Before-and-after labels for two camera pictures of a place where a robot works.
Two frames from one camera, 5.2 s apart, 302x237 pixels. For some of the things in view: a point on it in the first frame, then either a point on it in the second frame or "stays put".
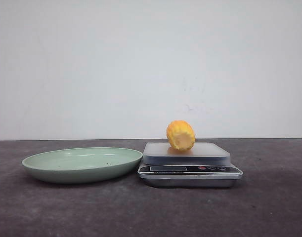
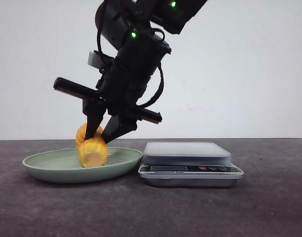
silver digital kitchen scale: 205,164 stays put
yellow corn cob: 180,135 to 92,151
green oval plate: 80,165 stays put
